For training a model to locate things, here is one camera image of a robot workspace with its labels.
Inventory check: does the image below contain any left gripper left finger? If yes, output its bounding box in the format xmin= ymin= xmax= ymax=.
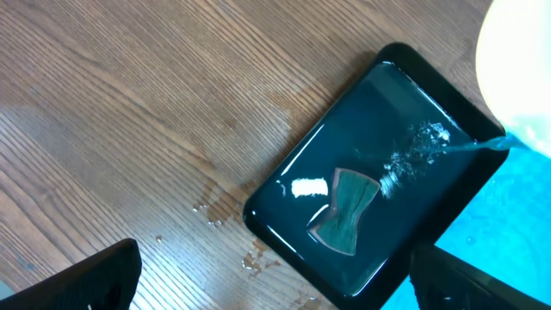
xmin=1 ymin=239 xmax=142 ymax=310

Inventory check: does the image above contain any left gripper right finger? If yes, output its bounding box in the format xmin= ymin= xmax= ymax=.
xmin=409 ymin=245 xmax=550 ymax=310

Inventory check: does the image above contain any teal plastic tray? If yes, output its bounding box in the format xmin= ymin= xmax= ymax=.
xmin=381 ymin=144 xmax=551 ymax=310

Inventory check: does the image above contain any black plastic tray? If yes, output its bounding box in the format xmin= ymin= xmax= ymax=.
xmin=243 ymin=43 xmax=507 ymax=309

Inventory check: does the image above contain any green plate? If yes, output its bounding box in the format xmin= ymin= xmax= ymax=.
xmin=475 ymin=0 xmax=550 ymax=157

